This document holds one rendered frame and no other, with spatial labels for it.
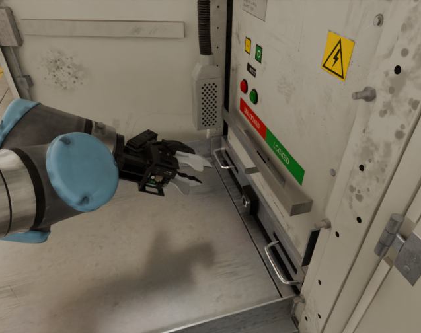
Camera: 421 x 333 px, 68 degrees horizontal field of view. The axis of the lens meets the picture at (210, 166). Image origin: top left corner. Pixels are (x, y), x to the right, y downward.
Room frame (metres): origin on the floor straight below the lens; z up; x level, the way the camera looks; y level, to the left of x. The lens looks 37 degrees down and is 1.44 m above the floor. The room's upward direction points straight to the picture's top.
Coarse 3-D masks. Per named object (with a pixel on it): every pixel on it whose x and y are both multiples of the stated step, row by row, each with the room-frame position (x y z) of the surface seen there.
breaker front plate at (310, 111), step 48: (240, 0) 0.78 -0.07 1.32; (288, 0) 0.57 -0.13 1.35; (336, 0) 0.45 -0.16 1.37; (384, 0) 0.37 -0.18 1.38; (240, 48) 0.76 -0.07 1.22; (288, 48) 0.55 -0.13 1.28; (240, 96) 0.74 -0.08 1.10; (288, 96) 0.52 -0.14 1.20; (336, 96) 0.40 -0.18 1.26; (240, 144) 0.72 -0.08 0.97; (288, 144) 0.50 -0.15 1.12; (336, 144) 0.38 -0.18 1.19; (288, 192) 0.47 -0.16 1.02
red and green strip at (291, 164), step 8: (240, 104) 0.74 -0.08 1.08; (248, 112) 0.69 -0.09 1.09; (256, 120) 0.64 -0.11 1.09; (256, 128) 0.63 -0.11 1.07; (264, 128) 0.59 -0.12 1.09; (264, 136) 0.59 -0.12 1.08; (272, 136) 0.56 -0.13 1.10; (272, 144) 0.55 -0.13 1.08; (280, 144) 0.52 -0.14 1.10; (280, 152) 0.52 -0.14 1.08; (288, 152) 0.49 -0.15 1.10; (280, 160) 0.51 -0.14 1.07; (288, 160) 0.49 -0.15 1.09; (288, 168) 0.48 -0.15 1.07; (296, 168) 0.46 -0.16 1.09; (296, 176) 0.45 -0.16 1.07
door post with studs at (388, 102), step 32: (416, 0) 0.28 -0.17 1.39; (384, 32) 0.31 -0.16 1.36; (416, 32) 0.27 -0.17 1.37; (384, 64) 0.30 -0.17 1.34; (416, 64) 0.26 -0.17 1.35; (352, 96) 0.30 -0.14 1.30; (384, 96) 0.28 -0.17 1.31; (416, 96) 0.25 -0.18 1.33; (352, 128) 0.31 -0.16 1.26; (384, 128) 0.27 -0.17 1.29; (352, 160) 0.30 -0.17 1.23; (384, 160) 0.25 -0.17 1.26; (352, 192) 0.28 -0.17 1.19; (320, 224) 0.29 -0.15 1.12; (352, 224) 0.26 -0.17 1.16; (320, 256) 0.29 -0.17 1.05; (320, 288) 0.27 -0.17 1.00; (320, 320) 0.25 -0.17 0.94
